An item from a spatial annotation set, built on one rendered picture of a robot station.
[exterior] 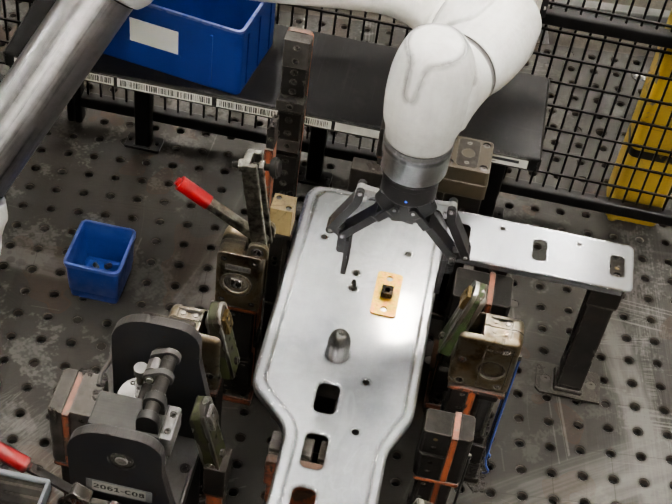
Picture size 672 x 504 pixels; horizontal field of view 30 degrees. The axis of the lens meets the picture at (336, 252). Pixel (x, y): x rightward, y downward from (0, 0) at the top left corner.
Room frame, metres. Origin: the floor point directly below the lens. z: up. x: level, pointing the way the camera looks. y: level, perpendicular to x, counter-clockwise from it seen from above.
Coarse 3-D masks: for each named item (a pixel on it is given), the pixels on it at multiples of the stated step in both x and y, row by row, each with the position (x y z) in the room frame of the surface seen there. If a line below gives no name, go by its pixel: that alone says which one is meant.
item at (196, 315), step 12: (180, 312) 1.06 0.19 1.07; (192, 312) 1.07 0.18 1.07; (204, 312) 1.07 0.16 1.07; (204, 324) 1.07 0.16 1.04; (204, 336) 1.03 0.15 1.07; (204, 348) 1.03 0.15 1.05; (216, 348) 1.03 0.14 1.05; (204, 360) 1.03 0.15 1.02; (216, 360) 1.03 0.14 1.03; (216, 372) 1.03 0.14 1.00; (216, 384) 1.03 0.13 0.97; (216, 396) 1.02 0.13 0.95; (216, 408) 1.03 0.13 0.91
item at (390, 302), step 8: (384, 272) 1.25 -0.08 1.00; (376, 280) 1.23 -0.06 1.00; (384, 280) 1.24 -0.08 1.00; (400, 280) 1.24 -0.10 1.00; (376, 288) 1.22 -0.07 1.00; (384, 288) 1.21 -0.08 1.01; (392, 288) 1.22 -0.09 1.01; (400, 288) 1.23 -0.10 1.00; (376, 296) 1.20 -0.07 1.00; (384, 296) 1.20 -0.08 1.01; (392, 296) 1.21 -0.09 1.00; (376, 304) 1.19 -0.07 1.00; (384, 304) 1.19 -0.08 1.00; (392, 304) 1.19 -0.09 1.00; (376, 312) 1.17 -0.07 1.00; (384, 312) 1.18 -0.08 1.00; (392, 312) 1.18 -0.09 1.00
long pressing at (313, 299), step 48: (336, 192) 1.41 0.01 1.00; (336, 240) 1.31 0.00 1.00; (384, 240) 1.32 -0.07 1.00; (432, 240) 1.34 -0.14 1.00; (288, 288) 1.19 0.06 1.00; (336, 288) 1.21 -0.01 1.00; (432, 288) 1.24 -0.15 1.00; (288, 336) 1.11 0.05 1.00; (384, 336) 1.13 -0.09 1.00; (288, 384) 1.03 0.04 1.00; (336, 384) 1.04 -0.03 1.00; (384, 384) 1.05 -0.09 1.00; (288, 432) 0.95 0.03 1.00; (336, 432) 0.96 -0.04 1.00; (384, 432) 0.97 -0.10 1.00; (288, 480) 0.88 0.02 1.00; (336, 480) 0.89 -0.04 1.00
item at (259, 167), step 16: (240, 160) 1.23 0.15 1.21; (256, 160) 1.24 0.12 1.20; (272, 160) 1.22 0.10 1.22; (256, 176) 1.21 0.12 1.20; (272, 176) 1.21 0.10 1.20; (256, 192) 1.21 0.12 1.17; (256, 208) 1.21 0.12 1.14; (256, 224) 1.21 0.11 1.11; (256, 240) 1.21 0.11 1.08; (272, 240) 1.24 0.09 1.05
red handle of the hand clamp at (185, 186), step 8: (184, 176) 1.24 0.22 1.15; (176, 184) 1.23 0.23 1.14; (184, 184) 1.23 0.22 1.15; (192, 184) 1.23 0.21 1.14; (184, 192) 1.22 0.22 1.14; (192, 192) 1.23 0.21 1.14; (200, 192) 1.23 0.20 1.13; (192, 200) 1.22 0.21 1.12; (200, 200) 1.22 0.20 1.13; (208, 200) 1.23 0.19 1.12; (216, 200) 1.24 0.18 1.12; (208, 208) 1.22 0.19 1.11; (216, 208) 1.22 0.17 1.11; (224, 208) 1.23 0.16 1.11; (224, 216) 1.22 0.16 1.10; (232, 216) 1.23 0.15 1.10; (232, 224) 1.22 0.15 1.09; (240, 224) 1.22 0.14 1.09; (248, 224) 1.23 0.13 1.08; (240, 232) 1.22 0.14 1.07; (248, 232) 1.22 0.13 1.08
